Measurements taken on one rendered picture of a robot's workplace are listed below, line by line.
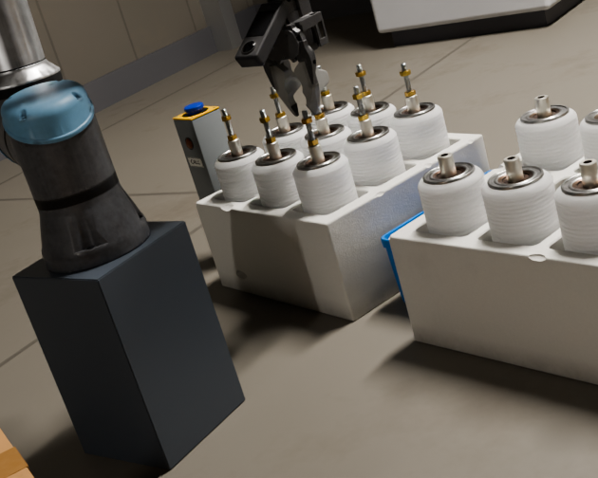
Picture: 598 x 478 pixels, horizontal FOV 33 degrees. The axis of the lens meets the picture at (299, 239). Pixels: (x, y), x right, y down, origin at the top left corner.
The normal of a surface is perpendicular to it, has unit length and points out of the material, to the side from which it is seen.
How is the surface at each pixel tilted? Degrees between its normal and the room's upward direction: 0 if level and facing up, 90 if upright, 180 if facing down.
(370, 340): 0
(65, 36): 90
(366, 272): 90
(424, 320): 90
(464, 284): 90
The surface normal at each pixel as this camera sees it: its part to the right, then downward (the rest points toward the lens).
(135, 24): 0.79, 0.00
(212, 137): 0.62, 0.11
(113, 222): 0.56, -0.19
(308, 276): -0.74, 0.42
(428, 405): -0.27, -0.90
